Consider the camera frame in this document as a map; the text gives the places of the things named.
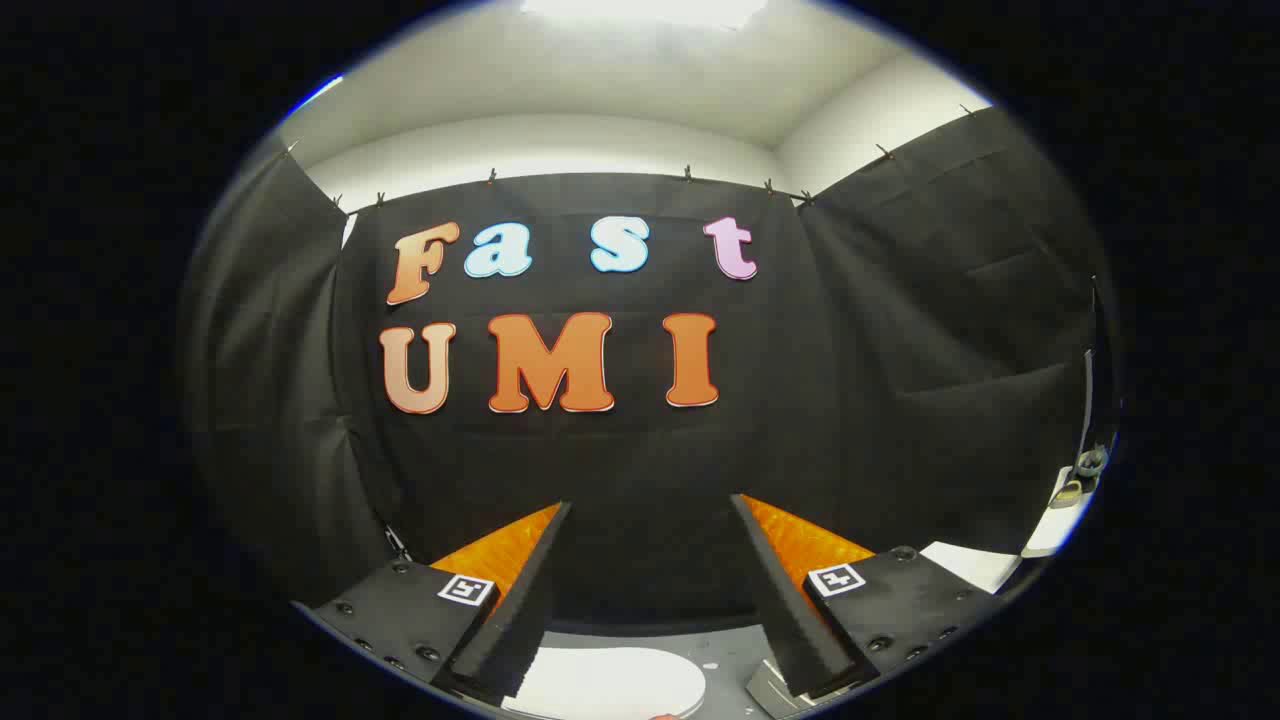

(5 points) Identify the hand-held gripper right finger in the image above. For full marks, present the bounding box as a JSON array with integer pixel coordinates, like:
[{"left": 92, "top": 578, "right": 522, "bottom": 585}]
[{"left": 730, "top": 493, "right": 1003, "bottom": 699}]

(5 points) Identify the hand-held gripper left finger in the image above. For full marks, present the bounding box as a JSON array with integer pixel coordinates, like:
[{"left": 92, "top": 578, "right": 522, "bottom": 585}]
[{"left": 293, "top": 500, "right": 574, "bottom": 702}]

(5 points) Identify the black backdrop cloth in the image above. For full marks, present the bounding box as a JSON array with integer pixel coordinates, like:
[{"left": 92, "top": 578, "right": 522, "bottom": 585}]
[{"left": 180, "top": 105, "right": 1101, "bottom": 636}]

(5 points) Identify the white box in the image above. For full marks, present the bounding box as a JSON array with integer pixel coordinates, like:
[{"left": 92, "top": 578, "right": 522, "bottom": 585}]
[{"left": 920, "top": 540, "right": 1022, "bottom": 595}]

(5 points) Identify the white stand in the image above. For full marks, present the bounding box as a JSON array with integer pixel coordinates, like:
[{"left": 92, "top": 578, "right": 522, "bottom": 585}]
[{"left": 1022, "top": 465, "right": 1093, "bottom": 559}]

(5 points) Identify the row of small cloth clips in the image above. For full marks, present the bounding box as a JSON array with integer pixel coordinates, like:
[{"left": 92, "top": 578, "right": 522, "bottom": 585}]
[{"left": 285, "top": 104, "right": 977, "bottom": 211}]

